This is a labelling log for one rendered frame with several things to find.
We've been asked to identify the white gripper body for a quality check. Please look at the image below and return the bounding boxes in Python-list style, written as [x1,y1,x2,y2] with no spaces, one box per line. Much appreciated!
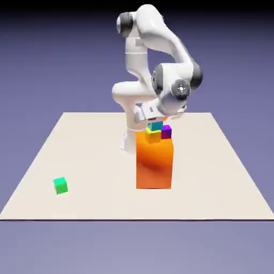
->
[133,102,187,124]

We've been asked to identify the small green cube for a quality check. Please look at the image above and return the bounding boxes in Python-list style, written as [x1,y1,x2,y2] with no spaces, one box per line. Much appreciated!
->
[52,177,69,195]

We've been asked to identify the small purple cube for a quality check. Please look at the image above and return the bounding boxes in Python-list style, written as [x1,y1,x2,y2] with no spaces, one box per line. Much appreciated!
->
[161,124,172,140]

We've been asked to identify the small teal cube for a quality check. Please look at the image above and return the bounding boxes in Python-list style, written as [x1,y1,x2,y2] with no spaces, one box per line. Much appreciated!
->
[147,121,164,132]

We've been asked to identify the large orange box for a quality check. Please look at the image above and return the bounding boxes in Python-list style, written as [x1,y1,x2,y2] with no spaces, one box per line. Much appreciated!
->
[136,131,173,190]

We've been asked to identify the small yellow cube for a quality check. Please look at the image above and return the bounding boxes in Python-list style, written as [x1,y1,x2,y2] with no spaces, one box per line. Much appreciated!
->
[145,127,162,144]

